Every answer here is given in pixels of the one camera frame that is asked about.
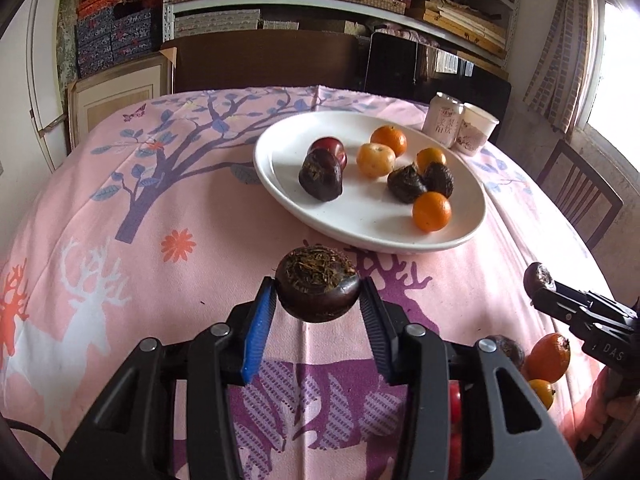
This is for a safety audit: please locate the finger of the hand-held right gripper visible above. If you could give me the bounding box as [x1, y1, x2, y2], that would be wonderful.
[530, 295, 622, 342]
[542, 281, 640, 322]

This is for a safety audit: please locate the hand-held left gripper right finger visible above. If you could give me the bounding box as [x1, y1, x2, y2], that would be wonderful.
[359, 277, 583, 480]

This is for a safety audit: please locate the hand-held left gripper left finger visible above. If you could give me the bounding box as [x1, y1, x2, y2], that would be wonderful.
[52, 276, 277, 480]

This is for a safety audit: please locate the dark brown water chestnut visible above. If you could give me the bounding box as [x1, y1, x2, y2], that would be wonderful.
[387, 163, 428, 205]
[523, 262, 555, 293]
[298, 150, 344, 203]
[424, 161, 455, 198]
[275, 246, 361, 323]
[487, 335, 526, 368]

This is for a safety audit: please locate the orange mandarin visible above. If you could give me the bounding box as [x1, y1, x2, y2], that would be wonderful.
[412, 191, 452, 233]
[356, 142, 396, 179]
[522, 333, 571, 384]
[370, 125, 408, 157]
[416, 147, 447, 173]
[527, 379, 557, 411]

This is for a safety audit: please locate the white oval plate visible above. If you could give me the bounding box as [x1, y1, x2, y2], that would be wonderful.
[253, 111, 488, 255]

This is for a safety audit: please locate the small red plum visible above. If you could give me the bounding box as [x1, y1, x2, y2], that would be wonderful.
[447, 432, 463, 480]

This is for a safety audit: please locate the dark wooden chair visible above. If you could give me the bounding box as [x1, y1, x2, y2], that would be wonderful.
[536, 139, 625, 248]

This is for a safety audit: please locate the pink deer printed tablecloth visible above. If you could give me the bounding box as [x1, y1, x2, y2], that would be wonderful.
[0, 85, 621, 480]

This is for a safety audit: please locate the white paper cup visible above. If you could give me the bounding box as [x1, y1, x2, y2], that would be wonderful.
[454, 103, 501, 156]

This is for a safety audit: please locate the pale drink can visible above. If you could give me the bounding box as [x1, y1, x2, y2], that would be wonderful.
[422, 92, 465, 148]

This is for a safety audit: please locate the bright window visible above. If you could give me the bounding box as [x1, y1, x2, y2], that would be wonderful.
[585, 0, 640, 153]

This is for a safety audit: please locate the checked patterned curtain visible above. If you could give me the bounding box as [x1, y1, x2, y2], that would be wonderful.
[522, 0, 608, 136]

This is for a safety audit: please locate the black glossy panel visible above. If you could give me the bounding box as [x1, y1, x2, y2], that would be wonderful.
[364, 31, 512, 131]

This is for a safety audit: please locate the dark brown wooden board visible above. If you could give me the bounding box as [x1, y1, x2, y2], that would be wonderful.
[161, 35, 371, 96]

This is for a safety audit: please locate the stack of plain wooden boxes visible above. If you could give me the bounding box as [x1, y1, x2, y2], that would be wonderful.
[407, 0, 510, 61]

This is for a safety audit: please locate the white metal shelf rack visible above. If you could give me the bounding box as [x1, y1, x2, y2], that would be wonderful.
[162, 0, 523, 81]

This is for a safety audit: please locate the stack of blue patterned boxes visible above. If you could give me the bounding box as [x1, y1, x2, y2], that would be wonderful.
[75, 2, 163, 78]

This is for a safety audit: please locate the white leaning plank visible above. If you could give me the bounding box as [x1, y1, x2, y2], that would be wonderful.
[27, 0, 71, 161]

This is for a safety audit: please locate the green marbled board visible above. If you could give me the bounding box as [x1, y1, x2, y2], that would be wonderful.
[55, 0, 82, 86]

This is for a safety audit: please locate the black cable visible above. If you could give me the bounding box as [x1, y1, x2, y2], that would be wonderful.
[0, 417, 67, 458]

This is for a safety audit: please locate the light wooden picture frame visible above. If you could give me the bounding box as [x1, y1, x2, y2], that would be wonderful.
[67, 47, 178, 148]

